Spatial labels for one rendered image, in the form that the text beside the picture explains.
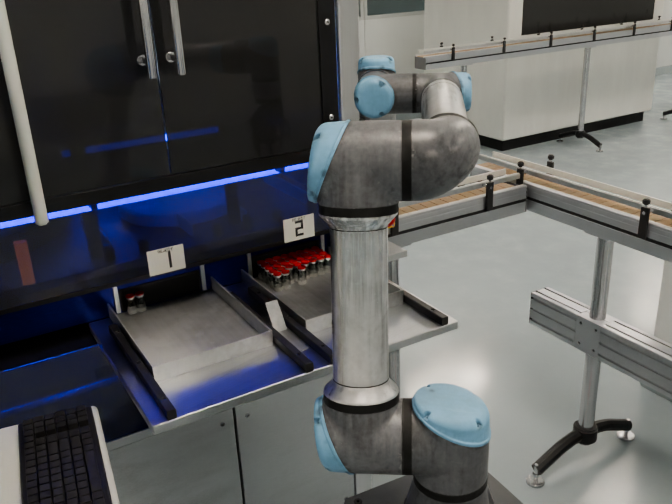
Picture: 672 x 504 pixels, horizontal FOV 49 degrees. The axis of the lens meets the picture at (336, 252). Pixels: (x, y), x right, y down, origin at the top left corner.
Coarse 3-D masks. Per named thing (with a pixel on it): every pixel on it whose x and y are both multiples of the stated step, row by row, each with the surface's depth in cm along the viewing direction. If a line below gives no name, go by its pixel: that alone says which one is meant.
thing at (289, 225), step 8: (304, 216) 181; (312, 216) 182; (288, 224) 180; (296, 224) 181; (304, 224) 182; (312, 224) 183; (288, 232) 180; (304, 232) 183; (312, 232) 184; (288, 240) 181
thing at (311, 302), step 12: (324, 276) 188; (264, 288) 175; (300, 288) 182; (312, 288) 181; (324, 288) 181; (396, 288) 172; (288, 300) 176; (300, 300) 175; (312, 300) 175; (324, 300) 175; (396, 300) 171; (288, 312) 166; (300, 312) 169; (312, 312) 169; (324, 312) 169; (312, 324) 160; (324, 324) 162
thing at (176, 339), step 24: (216, 288) 180; (144, 312) 173; (168, 312) 172; (192, 312) 172; (216, 312) 171; (240, 312) 169; (144, 336) 162; (168, 336) 161; (192, 336) 161; (216, 336) 160; (240, 336) 160; (264, 336) 154; (144, 360) 148; (168, 360) 152; (192, 360) 147; (216, 360) 150
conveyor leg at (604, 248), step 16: (608, 240) 215; (608, 256) 221; (608, 272) 223; (592, 288) 228; (608, 288) 226; (592, 304) 229; (592, 368) 236; (592, 384) 238; (592, 400) 240; (592, 416) 243
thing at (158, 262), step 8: (168, 248) 165; (176, 248) 166; (152, 256) 164; (160, 256) 165; (176, 256) 167; (184, 256) 168; (152, 264) 164; (160, 264) 165; (168, 264) 166; (176, 264) 167; (184, 264) 168; (152, 272) 165; (160, 272) 166
